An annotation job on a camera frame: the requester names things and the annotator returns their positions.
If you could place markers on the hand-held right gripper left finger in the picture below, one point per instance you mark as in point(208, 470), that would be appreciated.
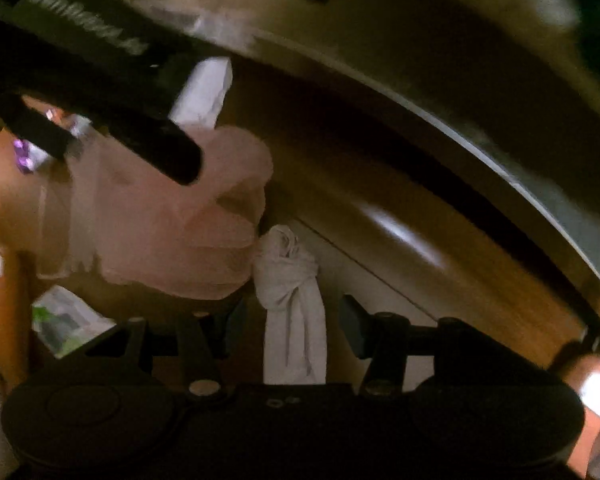
point(236, 327)

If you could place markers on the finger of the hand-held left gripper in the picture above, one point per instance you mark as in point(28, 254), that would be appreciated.
point(40, 130)
point(145, 135)

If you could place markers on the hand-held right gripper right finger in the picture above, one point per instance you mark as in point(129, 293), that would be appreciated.
point(355, 330)

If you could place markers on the white paper piece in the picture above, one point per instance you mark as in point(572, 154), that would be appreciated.
point(202, 92)

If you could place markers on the pink cloth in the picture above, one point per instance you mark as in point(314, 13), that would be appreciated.
point(155, 230)

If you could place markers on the purple foil wrapper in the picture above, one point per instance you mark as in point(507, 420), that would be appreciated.
point(22, 155)

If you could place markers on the green white wrapper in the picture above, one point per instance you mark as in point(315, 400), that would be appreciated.
point(65, 320)

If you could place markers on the person's foot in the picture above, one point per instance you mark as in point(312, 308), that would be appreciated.
point(587, 395)

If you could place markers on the metal stool frame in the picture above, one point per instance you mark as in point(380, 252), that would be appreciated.
point(480, 150)

